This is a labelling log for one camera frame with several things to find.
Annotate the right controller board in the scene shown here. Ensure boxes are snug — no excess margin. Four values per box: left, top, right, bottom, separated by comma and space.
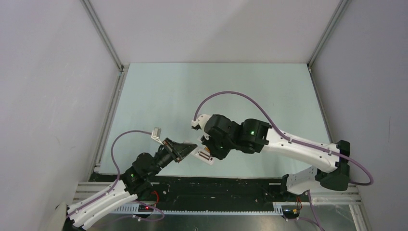
282, 208, 301, 219

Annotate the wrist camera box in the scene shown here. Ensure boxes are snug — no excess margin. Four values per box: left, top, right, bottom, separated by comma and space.
151, 127, 163, 145
191, 114, 211, 130

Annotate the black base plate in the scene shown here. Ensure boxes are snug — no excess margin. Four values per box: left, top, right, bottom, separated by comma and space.
89, 172, 311, 213

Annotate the left aluminium frame post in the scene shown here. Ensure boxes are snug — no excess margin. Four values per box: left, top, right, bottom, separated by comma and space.
81, 0, 126, 173

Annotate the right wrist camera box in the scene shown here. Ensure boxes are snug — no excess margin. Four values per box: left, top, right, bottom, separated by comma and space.
191, 114, 211, 130

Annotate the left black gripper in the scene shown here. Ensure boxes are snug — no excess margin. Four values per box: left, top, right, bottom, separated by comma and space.
148, 137, 197, 178

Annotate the aluminium frame post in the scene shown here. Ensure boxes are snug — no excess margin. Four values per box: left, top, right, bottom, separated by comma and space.
81, 0, 126, 173
307, 0, 352, 74

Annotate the left controller board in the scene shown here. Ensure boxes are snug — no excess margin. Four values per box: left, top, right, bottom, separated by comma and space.
137, 204, 154, 213

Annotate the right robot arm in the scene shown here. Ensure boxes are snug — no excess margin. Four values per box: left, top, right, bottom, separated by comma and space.
191, 114, 350, 201

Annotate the right aluminium frame post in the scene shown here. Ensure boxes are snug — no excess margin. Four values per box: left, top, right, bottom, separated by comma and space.
307, 0, 352, 74

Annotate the white remote control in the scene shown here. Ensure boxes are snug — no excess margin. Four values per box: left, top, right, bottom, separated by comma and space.
183, 141, 215, 166

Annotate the white battery cover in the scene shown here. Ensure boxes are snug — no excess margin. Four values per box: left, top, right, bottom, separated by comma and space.
199, 135, 209, 145

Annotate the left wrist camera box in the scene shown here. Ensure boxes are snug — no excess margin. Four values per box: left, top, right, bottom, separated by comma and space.
151, 127, 163, 145

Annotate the aluminium frame rail front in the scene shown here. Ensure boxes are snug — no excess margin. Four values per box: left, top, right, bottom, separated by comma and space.
73, 182, 361, 216

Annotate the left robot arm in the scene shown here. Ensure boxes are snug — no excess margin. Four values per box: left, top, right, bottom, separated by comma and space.
63, 138, 197, 231

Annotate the controller board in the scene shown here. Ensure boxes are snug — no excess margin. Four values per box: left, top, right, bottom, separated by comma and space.
137, 204, 154, 213
282, 208, 301, 219

